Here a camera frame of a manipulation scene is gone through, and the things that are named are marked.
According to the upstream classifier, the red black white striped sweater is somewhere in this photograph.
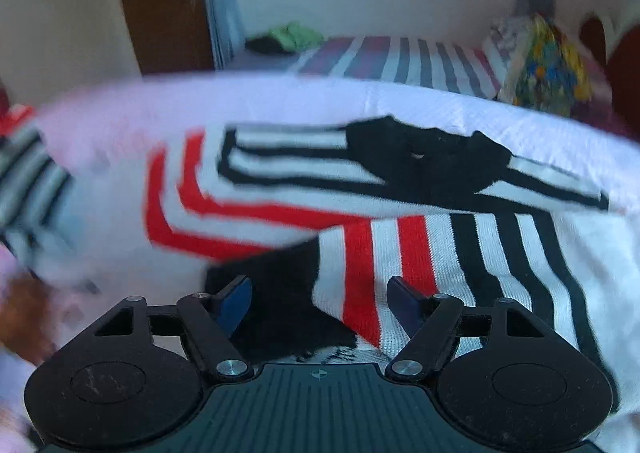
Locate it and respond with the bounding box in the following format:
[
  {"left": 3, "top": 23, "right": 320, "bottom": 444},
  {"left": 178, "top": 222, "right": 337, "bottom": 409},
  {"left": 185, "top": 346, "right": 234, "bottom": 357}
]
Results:
[{"left": 1, "top": 117, "right": 610, "bottom": 365}]

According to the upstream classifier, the pink floral bed sheet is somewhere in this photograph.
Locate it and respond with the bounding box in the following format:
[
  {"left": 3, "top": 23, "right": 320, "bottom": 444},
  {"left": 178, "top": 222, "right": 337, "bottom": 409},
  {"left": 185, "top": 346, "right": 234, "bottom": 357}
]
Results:
[{"left": 1, "top": 73, "right": 639, "bottom": 452}]

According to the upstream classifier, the striped purple white bed sheet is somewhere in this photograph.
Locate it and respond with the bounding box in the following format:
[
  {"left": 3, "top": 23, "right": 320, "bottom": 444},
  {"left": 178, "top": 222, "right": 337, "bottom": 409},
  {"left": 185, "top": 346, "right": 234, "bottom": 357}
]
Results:
[{"left": 229, "top": 36, "right": 499, "bottom": 100}]

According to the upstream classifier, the colourful patterned pillow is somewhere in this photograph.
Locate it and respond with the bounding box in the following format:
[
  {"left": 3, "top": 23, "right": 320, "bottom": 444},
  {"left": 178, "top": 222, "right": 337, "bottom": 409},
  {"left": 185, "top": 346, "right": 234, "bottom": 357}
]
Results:
[{"left": 497, "top": 14, "right": 592, "bottom": 117}]

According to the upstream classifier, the black cloth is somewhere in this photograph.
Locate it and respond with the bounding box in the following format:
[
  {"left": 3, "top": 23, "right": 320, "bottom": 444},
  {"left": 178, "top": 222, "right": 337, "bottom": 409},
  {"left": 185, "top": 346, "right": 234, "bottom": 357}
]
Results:
[{"left": 244, "top": 35, "right": 295, "bottom": 56}]

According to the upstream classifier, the green cloth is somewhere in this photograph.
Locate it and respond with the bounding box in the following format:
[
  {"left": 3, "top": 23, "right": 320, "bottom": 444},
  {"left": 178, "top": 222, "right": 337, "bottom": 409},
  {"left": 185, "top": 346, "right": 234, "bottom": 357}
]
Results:
[{"left": 268, "top": 22, "right": 326, "bottom": 54}]

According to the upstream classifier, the striped pillow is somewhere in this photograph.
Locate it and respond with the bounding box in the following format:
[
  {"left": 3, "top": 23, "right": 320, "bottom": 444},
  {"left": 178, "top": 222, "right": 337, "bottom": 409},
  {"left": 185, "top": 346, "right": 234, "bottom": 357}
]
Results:
[{"left": 482, "top": 16, "right": 534, "bottom": 86}]

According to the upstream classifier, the red heart-shaped headboard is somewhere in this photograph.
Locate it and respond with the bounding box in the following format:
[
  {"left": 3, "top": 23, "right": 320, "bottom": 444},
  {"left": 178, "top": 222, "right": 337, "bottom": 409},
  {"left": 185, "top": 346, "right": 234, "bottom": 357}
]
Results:
[{"left": 579, "top": 13, "right": 639, "bottom": 141}]

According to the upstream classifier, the brown wooden door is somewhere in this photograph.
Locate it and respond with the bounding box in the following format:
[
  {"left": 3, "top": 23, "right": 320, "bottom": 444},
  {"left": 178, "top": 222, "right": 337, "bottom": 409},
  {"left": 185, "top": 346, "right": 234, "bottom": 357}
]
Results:
[{"left": 120, "top": 0, "right": 215, "bottom": 75}]

